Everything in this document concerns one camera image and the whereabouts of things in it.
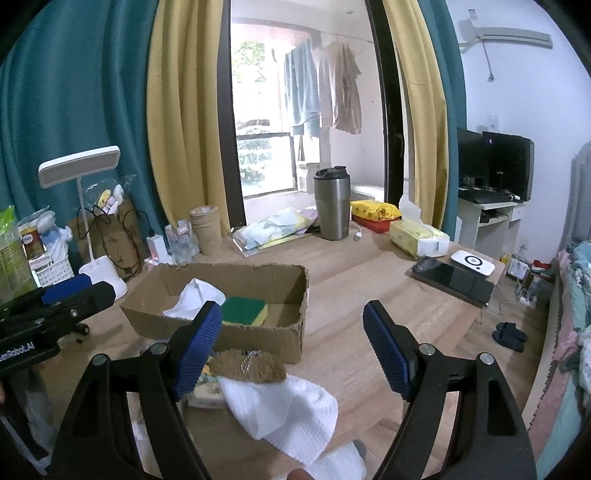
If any black cable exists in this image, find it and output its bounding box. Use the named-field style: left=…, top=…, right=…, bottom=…
left=76, top=205, right=145, bottom=274

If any brown fuzzy cloth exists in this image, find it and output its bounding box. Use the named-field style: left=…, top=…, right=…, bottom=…
left=208, top=348, right=287, bottom=383

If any brown cardboard box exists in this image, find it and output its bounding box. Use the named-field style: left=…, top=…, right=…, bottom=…
left=120, top=264, right=309, bottom=365

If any white desk lamp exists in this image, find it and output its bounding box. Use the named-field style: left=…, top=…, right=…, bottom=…
left=38, top=146, right=128, bottom=299

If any white air conditioner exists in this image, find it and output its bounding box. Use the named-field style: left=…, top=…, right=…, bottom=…
left=457, top=18, right=554, bottom=49

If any white waffle cloth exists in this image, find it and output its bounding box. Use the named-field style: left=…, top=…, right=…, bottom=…
left=217, top=374, right=368, bottom=480

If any white computer desk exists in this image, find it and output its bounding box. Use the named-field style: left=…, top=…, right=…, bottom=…
left=457, top=191, right=528, bottom=262

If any brown paper bag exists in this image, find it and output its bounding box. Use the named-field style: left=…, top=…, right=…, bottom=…
left=67, top=198, right=149, bottom=278

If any yellow curtain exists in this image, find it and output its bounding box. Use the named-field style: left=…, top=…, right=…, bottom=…
left=147, top=0, right=232, bottom=237
left=383, top=0, right=451, bottom=232

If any floral blue bedding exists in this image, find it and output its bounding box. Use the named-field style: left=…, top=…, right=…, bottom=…
left=536, top=240, right=591, bottom=480

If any yellow tissue box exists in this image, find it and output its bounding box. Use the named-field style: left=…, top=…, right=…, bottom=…
left=389, top=195, right=451, bottom=258

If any grey padded headboard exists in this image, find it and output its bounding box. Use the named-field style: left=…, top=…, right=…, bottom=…
left=570, top=142, right=591, bottom=246

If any green printed bag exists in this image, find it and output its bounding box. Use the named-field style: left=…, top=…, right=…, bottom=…
left=0, top=205, right=36, bottom=289

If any white charger with red light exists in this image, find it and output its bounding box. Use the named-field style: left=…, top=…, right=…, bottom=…
left=147, top=233, right=167, bottom=267

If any white perforated basket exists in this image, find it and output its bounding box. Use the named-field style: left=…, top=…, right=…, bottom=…
left=30, top=257, right=75, bottom=289

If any jar with red label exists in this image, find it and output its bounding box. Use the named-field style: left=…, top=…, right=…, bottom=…
left=19, top=224, right=47, bottom=262

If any pack of small clear bottles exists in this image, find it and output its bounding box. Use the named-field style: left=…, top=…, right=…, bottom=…
left=165, top=220, right=202, bottom=265

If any teal curtain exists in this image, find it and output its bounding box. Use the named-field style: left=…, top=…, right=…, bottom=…
left=0, top=0, right=172, bottom=234
left=418, top=0, right=465, bottom=241

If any white crumpled tissue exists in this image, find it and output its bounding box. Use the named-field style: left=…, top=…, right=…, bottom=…
left=163, top=278, right=227, bottom=320

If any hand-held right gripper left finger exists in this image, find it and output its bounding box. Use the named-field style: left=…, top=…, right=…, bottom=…
left=48, top=301, right=223, bottom=480

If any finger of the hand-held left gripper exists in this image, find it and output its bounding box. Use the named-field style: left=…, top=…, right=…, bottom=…
left=0, top=274, right=92, bottom=319
left=28, top=282, right=116, bottom=329

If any black keyboard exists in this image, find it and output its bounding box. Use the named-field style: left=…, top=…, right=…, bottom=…
left=461, top=189, right=520, bottom=205

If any black tablet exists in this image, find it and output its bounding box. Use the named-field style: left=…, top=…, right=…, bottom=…
left=410, top=256, right=495, bottom=306

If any stack of brown paper cups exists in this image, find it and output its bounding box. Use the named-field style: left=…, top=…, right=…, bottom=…
left=189, top=205, right=223, bottom=257

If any hanging beige shirt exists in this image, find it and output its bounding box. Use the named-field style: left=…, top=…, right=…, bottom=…
left=329, top=41, right=363, bottom=136

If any green yellow sponge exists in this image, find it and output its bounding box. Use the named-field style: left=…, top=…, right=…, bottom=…
left=221, top=296, right=269, bottom=328

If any steel tumbler with black lid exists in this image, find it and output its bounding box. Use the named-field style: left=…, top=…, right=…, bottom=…
left=314, top=165, right=353, bottom=241

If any hanging white shirt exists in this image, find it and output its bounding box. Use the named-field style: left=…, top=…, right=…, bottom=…
left=314, top=44, right=339, bottom=131

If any black computer monitor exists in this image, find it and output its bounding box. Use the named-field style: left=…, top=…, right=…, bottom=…
left=456, top=128, right=535, bottom=202

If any black slipper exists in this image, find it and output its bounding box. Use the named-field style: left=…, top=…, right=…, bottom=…
left=498, top=322, right=528, bottom=342
left=492, top=329, right=527, bottom=354

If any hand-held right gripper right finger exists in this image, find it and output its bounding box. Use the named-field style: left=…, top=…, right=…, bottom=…
left=362, top=300, right=539, bottom=480

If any hanging light blue towel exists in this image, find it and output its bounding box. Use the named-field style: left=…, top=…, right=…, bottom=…
left=283, top=39, right=322, bottom=139

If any cartoon print tissue packet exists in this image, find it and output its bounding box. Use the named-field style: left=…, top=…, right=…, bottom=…
left=187, top=364, right=232, bottom=409

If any yellow snack packet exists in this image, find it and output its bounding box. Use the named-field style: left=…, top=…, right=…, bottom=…
left=351, top=200, right=402, bottom=223

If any white blue bundle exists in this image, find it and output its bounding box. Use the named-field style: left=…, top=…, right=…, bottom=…
left=39, top=210, right=75, bottom=260

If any yellow white plush toy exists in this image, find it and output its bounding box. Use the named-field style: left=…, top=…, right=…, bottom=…
left=95, top=184, right=126, bottom=216

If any flat red box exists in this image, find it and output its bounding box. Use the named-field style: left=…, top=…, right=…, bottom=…
left=355, top=217, right=393, bottom=234

